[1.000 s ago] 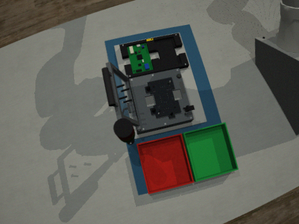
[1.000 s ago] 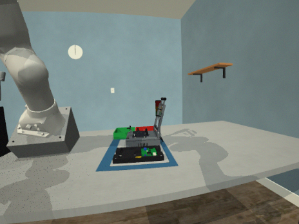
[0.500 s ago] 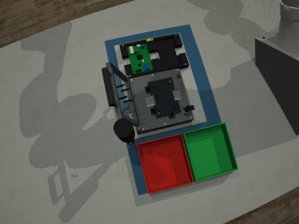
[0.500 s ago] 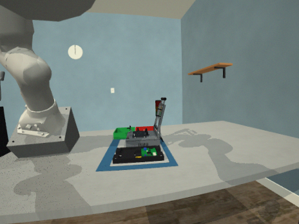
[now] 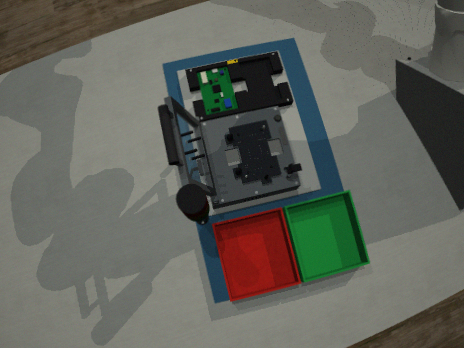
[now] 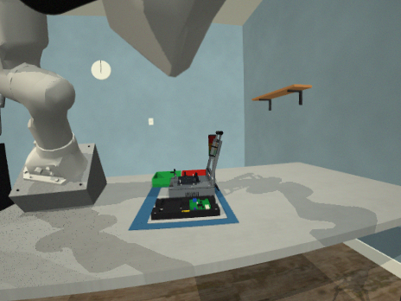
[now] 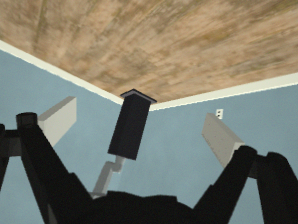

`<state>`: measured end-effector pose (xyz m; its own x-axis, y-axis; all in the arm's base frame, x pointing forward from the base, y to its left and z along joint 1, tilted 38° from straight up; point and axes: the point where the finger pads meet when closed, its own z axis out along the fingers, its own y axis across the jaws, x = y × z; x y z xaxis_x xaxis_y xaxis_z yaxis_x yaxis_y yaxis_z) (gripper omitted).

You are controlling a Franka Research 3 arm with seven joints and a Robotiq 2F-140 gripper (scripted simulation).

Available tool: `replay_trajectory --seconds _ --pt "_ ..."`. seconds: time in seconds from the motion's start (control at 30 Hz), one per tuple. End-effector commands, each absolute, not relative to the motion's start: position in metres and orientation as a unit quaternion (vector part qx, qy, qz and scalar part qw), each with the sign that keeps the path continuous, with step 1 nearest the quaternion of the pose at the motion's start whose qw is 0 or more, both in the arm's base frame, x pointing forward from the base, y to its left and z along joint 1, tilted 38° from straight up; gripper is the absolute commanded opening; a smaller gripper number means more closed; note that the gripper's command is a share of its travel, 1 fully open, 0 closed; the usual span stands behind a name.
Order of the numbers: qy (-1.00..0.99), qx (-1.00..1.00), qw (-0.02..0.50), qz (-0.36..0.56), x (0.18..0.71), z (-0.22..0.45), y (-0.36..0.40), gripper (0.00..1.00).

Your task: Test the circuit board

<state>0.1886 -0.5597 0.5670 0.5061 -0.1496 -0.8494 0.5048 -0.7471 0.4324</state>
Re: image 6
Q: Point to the green circuit board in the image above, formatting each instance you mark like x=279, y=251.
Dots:
x=199, y=202

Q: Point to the green open-top bin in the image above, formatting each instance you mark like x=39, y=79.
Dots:
x=162, y=178

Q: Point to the red open-top bin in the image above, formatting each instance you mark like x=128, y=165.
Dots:
x=191, y=172

